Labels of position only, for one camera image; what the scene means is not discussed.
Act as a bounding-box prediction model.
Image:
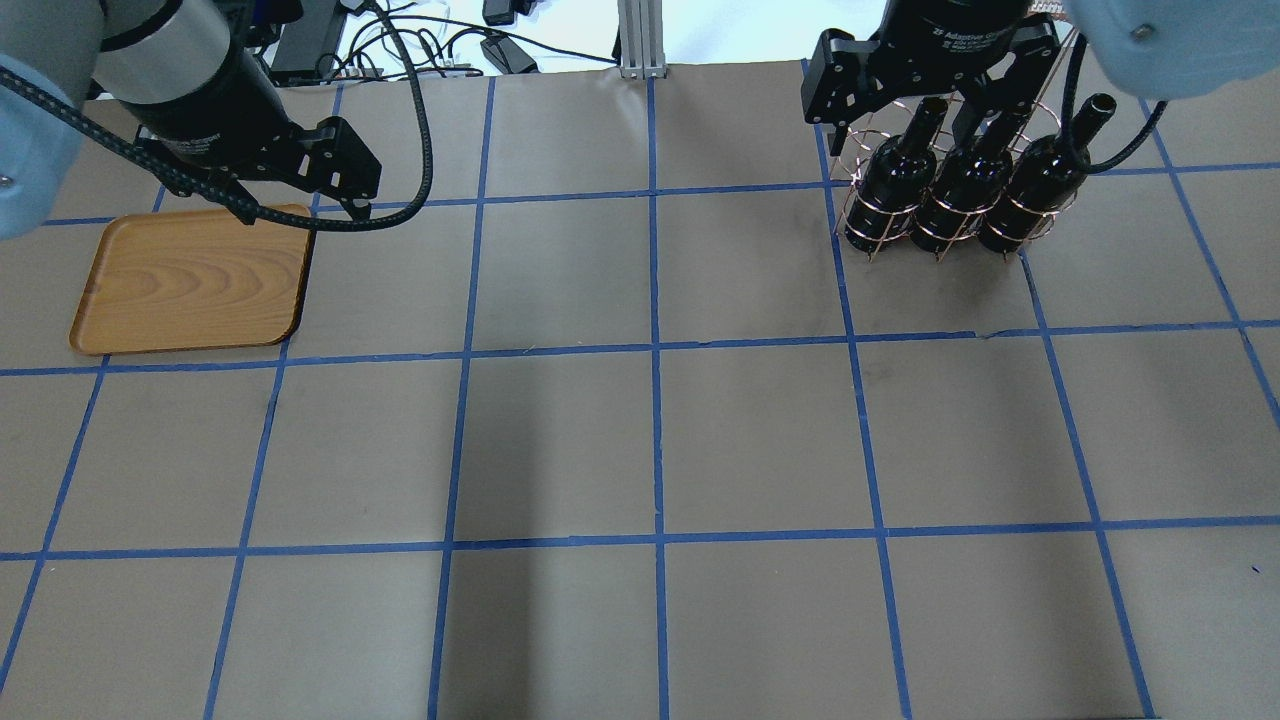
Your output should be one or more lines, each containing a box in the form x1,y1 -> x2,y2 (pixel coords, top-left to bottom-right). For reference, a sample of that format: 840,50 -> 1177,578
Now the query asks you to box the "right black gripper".
801,1 -> 1061,158

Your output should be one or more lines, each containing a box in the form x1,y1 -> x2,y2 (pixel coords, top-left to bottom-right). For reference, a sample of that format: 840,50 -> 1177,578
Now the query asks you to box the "wooden tray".
68,210 -> 315,356

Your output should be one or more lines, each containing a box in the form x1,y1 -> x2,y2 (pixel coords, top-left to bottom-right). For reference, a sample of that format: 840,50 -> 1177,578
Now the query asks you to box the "copper wire bottle basket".
832,20 -> 1085,264

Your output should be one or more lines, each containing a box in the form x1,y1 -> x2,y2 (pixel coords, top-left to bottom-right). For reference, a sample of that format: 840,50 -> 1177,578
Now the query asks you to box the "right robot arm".
800,1 -> 1279,155

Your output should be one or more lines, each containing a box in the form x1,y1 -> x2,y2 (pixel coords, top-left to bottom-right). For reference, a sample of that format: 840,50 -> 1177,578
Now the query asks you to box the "black power adapter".
480,36 -> 540,76

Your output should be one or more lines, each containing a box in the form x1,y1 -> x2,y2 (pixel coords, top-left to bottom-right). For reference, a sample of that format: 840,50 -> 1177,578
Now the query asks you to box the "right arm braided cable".
1060,35 -> 1169,173

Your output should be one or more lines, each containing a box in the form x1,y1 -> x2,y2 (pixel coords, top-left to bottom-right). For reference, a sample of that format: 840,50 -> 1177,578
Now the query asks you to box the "black electronics box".
269,1 -> 347,87

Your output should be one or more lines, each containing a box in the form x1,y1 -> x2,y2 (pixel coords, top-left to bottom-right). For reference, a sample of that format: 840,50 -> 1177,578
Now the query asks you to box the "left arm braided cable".
0,0 -> 435,233

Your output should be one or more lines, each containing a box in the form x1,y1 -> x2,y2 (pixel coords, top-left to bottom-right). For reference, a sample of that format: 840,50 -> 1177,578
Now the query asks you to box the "dark wine bottle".
845,97 -> 948,256
978,94 -> 1117,255
910,111 -> 1024,258

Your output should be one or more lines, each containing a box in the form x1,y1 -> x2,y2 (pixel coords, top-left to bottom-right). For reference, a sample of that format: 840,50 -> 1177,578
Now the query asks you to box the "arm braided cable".
1060,35 -> 1169,173
0,0 -> 435,233

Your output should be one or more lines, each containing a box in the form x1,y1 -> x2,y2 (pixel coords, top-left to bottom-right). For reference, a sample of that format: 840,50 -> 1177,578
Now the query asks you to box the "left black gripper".
134,60 -> 381,225

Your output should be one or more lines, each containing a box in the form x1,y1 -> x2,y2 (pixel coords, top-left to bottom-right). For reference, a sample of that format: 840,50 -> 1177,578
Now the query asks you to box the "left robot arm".
3,1 -> 381,240

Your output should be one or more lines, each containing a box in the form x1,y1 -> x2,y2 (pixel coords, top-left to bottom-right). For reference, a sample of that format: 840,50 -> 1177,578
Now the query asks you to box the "aluminium frame post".
616,0 -> 668,79

